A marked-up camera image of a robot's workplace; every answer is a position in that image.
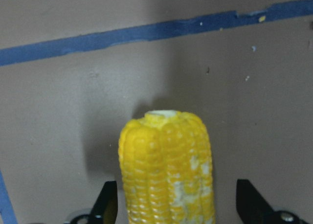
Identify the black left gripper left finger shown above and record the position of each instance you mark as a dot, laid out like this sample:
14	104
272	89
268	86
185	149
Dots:
105	208

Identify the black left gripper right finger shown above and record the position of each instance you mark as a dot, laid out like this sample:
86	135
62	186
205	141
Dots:
252	207

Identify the yellow corn cob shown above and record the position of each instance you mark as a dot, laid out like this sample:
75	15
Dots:
166	165

